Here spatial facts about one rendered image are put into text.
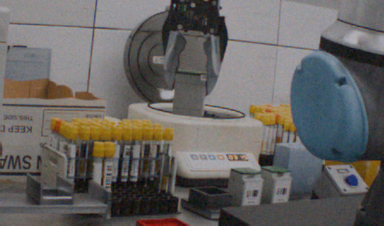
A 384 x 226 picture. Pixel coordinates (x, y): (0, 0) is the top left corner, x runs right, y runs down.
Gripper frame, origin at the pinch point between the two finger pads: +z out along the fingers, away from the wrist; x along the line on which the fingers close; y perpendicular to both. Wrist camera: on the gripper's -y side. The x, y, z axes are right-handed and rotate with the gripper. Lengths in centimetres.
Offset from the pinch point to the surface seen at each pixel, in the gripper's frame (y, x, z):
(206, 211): 3.1, 4.9, 19.1
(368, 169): -16.7, 34.0, 13.1
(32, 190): 20.9, -18.2, 14.8
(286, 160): -13.4, 17.6, 12.5
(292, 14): -81, 19, -15
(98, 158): 10.7, -11.3, 11.1
